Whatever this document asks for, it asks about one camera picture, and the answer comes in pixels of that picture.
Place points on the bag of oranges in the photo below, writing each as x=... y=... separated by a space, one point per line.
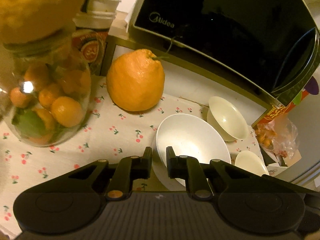
x=278 y=136

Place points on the cream bowl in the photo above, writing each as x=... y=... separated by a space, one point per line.
x=250 y=162
x=226 y=119

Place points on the large orange on table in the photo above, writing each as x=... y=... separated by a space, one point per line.
x=135 y=81

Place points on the black microwave oven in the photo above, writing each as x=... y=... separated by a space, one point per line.
x=271 y=45

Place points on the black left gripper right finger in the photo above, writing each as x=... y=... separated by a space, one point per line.
x=188 y=169

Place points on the large white bowl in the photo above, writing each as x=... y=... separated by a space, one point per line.
x=187 y=135

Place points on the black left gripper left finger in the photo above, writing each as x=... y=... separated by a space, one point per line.
x=129 y=169

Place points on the glass jar of kumquats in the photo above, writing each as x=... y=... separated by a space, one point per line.
x=45 y=92

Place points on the stack of white containers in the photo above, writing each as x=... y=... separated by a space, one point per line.
x=96 y=14

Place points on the cherry print tablecloth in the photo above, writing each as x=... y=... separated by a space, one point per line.
x=108 y=133

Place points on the large orange on jar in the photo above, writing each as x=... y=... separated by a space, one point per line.
x=23 y=21

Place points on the red label jar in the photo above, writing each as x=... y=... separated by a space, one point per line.
x=91 y=44

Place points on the red gift box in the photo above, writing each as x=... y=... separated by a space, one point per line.
x=311 y=88

